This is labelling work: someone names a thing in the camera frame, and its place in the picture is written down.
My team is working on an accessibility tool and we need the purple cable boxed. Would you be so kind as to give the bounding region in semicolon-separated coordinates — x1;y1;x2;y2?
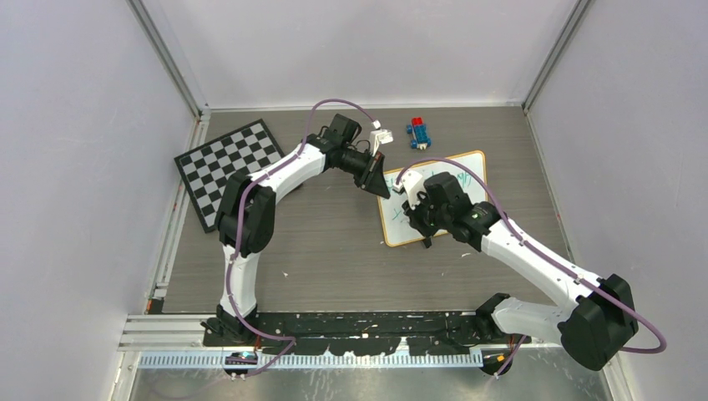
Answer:
393;157;668;379
224;98;382;378

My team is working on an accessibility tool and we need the blue red toy car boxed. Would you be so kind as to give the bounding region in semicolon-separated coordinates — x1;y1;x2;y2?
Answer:
406;117;432;150

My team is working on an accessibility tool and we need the black white checkerboard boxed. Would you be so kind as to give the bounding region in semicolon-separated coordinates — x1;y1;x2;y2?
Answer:
174;119;285;233

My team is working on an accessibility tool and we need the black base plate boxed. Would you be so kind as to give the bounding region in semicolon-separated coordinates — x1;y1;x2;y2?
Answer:
201;312;523;356

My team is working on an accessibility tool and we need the aluminium frame rail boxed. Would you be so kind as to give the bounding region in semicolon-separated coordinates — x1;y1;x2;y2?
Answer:
119;315;509;371

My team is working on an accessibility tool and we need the yellow framed whiteboard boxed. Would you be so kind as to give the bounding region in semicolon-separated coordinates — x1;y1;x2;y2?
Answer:
377;150;488;247

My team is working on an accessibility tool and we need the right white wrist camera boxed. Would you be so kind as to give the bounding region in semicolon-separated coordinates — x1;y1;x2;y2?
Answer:
392;170;425;206

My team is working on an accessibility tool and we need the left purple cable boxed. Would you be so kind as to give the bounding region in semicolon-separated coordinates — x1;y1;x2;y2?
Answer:
224;98;382;378

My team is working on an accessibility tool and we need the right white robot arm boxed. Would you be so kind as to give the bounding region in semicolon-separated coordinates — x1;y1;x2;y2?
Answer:
393;170;639;371

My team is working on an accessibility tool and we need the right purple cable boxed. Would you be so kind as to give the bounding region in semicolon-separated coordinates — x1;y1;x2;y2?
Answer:
393;157;668;379

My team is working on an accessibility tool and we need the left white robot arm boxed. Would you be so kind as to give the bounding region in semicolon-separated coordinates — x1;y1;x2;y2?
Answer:
215;114;390;346

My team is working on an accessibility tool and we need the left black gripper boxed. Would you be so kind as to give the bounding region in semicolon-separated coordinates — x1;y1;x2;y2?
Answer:
338;146;390;199

